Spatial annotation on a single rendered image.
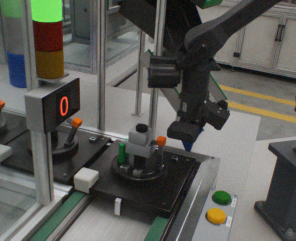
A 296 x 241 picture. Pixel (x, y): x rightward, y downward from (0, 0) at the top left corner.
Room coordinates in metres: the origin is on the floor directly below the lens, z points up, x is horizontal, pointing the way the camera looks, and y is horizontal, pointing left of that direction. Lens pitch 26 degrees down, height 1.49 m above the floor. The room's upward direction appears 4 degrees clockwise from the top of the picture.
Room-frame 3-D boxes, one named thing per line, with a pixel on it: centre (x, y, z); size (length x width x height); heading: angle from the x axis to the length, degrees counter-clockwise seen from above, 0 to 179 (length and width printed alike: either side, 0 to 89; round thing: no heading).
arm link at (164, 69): (0.74, -0.05, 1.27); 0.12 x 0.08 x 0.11; 94
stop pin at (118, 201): (0.66, 0.05, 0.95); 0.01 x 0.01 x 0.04; 71
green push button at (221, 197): (0.70, -0.19, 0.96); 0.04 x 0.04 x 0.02
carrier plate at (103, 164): (0.78, 0.01, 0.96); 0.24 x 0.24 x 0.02; 71
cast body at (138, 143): (0.78, 0.02, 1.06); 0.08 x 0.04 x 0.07; 72
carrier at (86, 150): (0.86, 0.26, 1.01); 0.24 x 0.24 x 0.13; 71
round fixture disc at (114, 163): (0.78, 0.01, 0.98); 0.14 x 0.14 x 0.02
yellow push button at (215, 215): (0.63, -0.16, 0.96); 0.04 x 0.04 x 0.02
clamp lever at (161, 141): (0.77, -0.03, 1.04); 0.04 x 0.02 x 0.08; 71
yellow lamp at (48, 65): (0.64, 0.19, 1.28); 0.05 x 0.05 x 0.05
